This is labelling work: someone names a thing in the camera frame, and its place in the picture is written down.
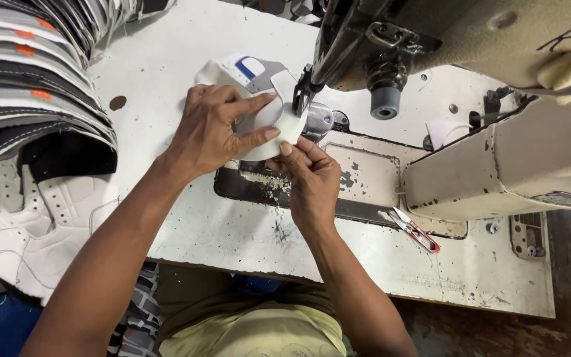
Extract person's right hand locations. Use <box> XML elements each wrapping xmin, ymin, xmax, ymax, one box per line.
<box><xmin>266</xmin><ymin>136</ymin><xmax>342</xmax><ymax>234</ymax></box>

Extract person's left hand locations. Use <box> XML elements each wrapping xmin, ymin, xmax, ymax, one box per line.
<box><xmin>167</xmin><ymin>84</ymin><xmax>282</xmax><ymax>177</ymax></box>

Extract white shoe piece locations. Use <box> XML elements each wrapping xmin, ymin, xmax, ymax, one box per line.
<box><xmin>195</xmin><ymin>54</ymin><xmax>311</xmax><ymax>162</ymax></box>

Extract red thread snips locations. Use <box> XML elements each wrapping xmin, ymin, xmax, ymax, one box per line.
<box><xmin>389</xmin><ymin>207</ymin><xmax>441</xmax><ymax>255</ymax></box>

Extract white paper scrap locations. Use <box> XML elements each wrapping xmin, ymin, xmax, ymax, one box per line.
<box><xmin>425</xmin><ymin>118</ymin><xmax>475</xmax><ymax>151</ymax></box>

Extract olive trousers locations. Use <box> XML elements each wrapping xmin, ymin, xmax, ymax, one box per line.
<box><xmin>156</xmin><ymin>264</ymin><xmax>336</xmax><ymax>348</ymax></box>

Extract yellow shirt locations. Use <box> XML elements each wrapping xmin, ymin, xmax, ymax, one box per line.
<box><xmin>158</xmin><ymin>306</ymin><xmax>348</xmax><ymax>357</ymax></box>

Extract stack of shoe uppers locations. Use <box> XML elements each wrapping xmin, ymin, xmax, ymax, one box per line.
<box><xmin>0</xmin><ymin>0</ymin><xmax>177</xmax><ymax>306</ymax></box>

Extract beige industrial sewing machine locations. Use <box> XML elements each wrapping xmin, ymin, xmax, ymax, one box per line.
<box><xmin>213</xmin><ymin>0</ymin><xmax>571</xmax><ymax>240</ymax></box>

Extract patterned fabric pile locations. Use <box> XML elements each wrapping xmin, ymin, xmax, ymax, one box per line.
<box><xmin>107</xmin><ymin>262</ymin><xmax>160</xmax><ymax>357</ymax></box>

